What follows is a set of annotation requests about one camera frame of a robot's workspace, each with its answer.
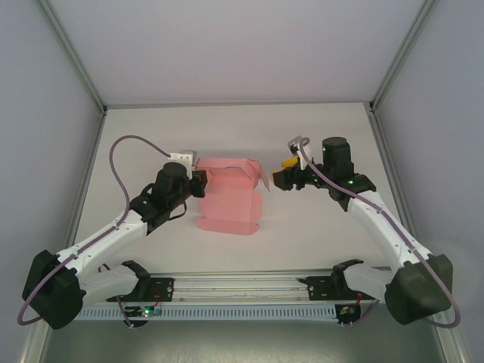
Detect thin black cable loop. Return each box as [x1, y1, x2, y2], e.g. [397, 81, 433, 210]
[165, 199, 188, 225]

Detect aluminium table side rail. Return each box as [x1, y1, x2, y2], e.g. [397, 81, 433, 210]
[56, 109, 109, 265]
[367, 108, 420, 243]

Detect aluminium mounting rail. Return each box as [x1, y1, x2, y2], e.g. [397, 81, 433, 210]
[36, 267, 449, 304]

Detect white slotted cable duct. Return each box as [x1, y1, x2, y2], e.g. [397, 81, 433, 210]
[75, 304, 337, 323]

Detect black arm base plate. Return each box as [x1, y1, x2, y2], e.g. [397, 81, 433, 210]
[306, 275, 376, 303]
[135, 277, 175, 303]

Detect aluminium frame post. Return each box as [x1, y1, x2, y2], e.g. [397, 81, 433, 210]
[39, 0, 109, 114]
[368, 0, 442, 113]

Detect pink paper box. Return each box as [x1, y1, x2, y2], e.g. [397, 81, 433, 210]
[195, 157, 272, 236]

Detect aluminium frame leg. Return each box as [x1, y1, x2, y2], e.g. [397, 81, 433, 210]
[18, 317, 52, 363]
[440, 321, 470, 363]

